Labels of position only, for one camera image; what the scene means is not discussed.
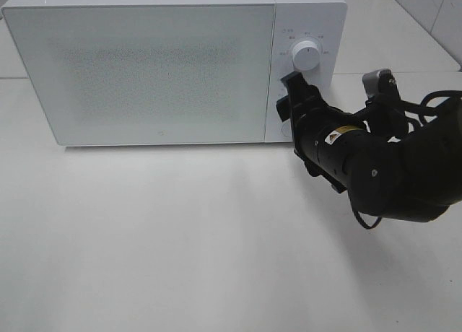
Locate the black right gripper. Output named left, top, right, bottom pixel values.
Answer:
left=276, top=71, right=408, bottom=193

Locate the white round door button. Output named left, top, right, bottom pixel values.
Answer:
left=282, top=120, right=292, bottom=141

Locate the white microwave door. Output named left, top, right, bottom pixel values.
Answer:
left=4, top=5, right=274, bottom=146

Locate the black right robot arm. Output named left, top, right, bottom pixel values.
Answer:
left=276, top=69, right=461, bottom=223

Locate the upper white round knob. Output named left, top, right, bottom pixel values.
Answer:
left=290, top=38, right=322, bottom=71

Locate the white microwave oven body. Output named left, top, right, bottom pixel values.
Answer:
left=1, top=0, right=347, bottom=146

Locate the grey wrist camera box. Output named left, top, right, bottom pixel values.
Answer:
left=362, top=69, right=393, bottom=100

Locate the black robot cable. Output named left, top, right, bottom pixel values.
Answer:
left=352, top=89, right=462, bottom=230

